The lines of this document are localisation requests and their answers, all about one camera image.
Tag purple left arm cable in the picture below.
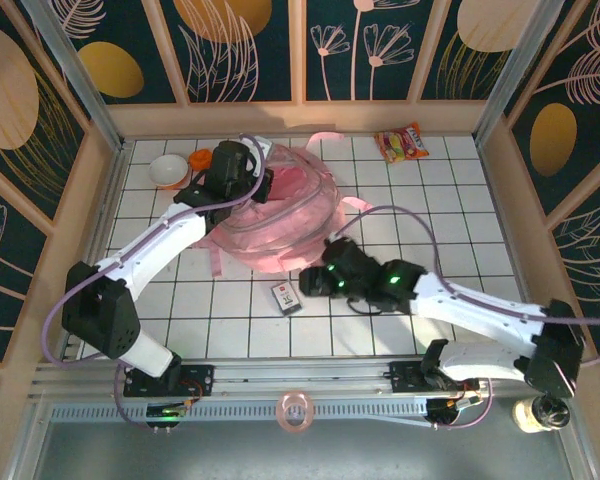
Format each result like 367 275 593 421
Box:
44 132 267 431

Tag bottle with black cap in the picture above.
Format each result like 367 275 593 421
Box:
512 394 572 434

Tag white bowl with orange base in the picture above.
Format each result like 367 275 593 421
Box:
147 153 190 190

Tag aluminium table edge rail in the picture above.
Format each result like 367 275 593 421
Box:
79 138 135 266
472 137 536 311

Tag black and white card box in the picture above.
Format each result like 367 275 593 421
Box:
270 281 305 317

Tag pink tape roll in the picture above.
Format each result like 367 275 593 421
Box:
275 390 315 434

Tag long aluminium base rail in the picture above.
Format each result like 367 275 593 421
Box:
29 353 576 399

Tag pink student backpack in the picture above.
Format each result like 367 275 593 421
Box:
194 130 374 281

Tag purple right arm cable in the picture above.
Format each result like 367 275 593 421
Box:
329 204 600 431

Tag orange snack packet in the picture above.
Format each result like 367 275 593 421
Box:
373 122 430 164

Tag slotted grey cable duct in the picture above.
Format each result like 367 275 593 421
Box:
49 402 526 425

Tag small black circuit board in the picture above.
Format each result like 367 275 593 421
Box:
146 399 187 432
426 394 482 430

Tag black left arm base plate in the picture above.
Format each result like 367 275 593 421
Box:
123 364 215 399

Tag aluminium frame post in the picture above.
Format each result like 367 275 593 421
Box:
473 0 567 147
22 0 127 151

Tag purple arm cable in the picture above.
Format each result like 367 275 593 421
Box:
329 204 600 431
44 132 267 431

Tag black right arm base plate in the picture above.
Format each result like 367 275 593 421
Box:
389 360 481 396

